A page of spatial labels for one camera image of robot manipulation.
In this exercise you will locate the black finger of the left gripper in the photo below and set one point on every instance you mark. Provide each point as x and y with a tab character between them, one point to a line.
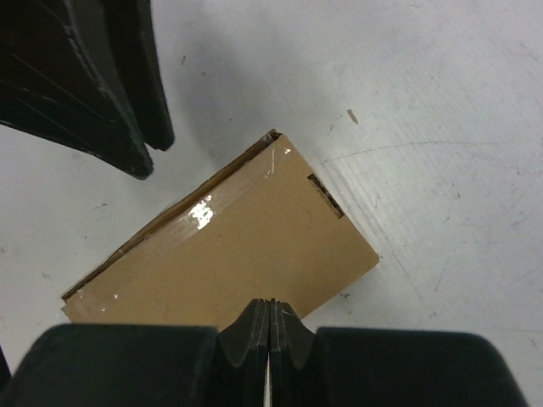
59	82
131	37

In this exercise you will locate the brown cardboard express box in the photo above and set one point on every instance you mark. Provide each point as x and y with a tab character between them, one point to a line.
264	226

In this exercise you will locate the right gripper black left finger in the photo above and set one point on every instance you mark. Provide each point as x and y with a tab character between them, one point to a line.
143	365

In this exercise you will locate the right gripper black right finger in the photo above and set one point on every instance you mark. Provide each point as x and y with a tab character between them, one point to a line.
338	366

